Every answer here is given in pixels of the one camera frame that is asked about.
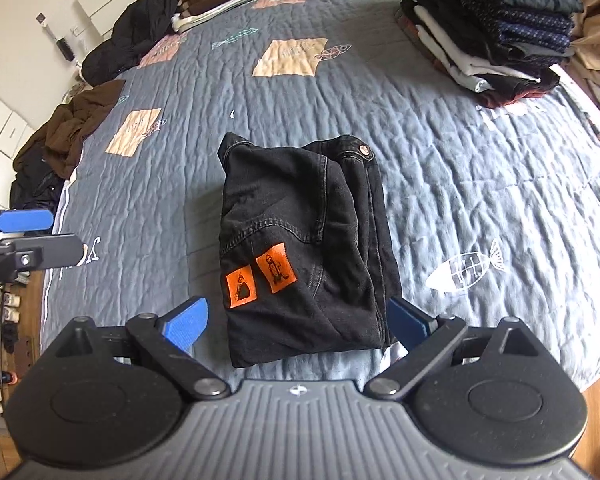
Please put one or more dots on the black denim jacket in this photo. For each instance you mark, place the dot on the black denim jacket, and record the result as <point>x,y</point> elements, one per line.
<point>300,250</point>

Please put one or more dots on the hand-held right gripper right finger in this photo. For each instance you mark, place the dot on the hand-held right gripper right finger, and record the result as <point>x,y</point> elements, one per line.
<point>407,324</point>

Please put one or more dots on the black hair brush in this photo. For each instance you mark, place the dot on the black hair brush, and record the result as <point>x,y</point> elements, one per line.
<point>66,50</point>

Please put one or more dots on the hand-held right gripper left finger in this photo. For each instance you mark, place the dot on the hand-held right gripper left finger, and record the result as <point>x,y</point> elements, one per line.
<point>186,324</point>

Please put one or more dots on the row of shoes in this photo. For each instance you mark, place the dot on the row of shoes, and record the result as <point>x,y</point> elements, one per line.
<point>0,350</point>

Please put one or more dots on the stack of dark folded clothes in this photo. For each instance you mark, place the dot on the stack of dark folded clothes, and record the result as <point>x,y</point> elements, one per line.
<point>495,25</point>

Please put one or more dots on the brown crumpled garment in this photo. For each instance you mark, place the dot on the brown crumpled garment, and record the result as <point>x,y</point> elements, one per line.
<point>65,130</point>

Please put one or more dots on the black crumpled garment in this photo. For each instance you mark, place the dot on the black crumpled garment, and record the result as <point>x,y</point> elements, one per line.
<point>32,180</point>

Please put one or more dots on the black puffer jacket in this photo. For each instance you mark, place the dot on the black puffer jacket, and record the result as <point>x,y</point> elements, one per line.
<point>135,30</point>

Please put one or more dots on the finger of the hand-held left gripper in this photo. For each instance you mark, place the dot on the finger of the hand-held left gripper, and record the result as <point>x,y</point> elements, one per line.
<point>22,221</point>
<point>55,251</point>

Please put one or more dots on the beige curtain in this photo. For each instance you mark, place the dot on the beige curtain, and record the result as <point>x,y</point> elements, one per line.
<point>590,20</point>

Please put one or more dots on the grey quilted bedspread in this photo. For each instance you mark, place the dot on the grey quilted bedspread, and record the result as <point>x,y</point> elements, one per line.
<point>455,185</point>

